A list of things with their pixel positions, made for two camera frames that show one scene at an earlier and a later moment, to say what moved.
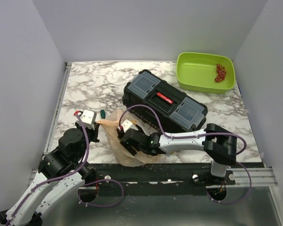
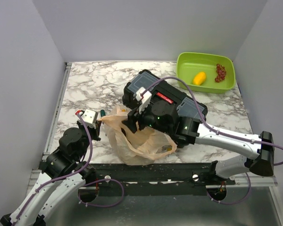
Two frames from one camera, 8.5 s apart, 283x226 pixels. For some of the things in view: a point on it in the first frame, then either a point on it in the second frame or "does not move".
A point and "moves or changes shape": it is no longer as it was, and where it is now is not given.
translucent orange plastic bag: (121, 154) moves or changes shape
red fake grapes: (221, 71) does not move
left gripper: (95, 132) does not move
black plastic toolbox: (166, 106) does not move
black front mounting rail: (160, 179) does not move
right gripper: (129, 147) to (133, 116)
